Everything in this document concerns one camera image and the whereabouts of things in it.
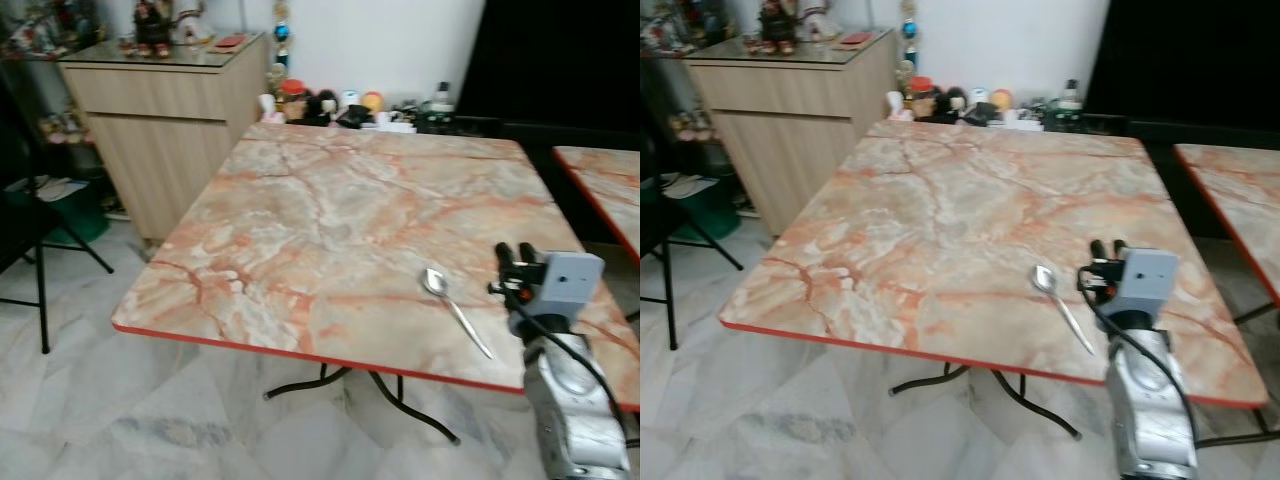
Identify silver metal spoon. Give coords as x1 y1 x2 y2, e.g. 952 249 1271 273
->
1032 264 1098 357
420 267 496 361

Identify marble top folding table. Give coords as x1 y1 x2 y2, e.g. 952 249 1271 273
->
718 119 1280 449
1172 142 1280 327
552 145 641 265
111 121 641 447

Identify black folding chair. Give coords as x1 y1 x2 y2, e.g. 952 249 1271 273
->
0 60 115 355
640 125 745 352

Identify green storage box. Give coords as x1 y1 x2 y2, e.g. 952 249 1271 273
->
670 178 743 243
42 183 111 246

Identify large black screen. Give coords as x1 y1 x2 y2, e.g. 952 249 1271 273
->
455 0 641 133
1084 0 1280 128

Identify black plush toy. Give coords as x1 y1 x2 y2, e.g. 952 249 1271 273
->
935 85 969 124
306 88 341 127

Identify red lidded jar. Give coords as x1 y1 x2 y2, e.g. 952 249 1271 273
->
907 76 937 121
279 79 308 124

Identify hanging bauble decoration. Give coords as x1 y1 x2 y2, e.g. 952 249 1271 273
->
899 0 922 67
271 0 294 70

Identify light wooden cabinet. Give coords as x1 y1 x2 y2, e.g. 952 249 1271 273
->
57 32 271 243
684 29 898 238

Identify dark figurine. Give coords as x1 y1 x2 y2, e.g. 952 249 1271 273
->
758 0 801 56
133 0 176 59

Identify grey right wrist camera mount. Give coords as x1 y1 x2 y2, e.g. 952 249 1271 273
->
1117 248 1182 308
530 251 607 315

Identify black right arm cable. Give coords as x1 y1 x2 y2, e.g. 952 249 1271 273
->
498 284 633 448
1077 266 1201 443

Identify black metal table leg frame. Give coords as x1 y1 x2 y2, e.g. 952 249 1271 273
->
262 364 462 447
887 361 1084 442

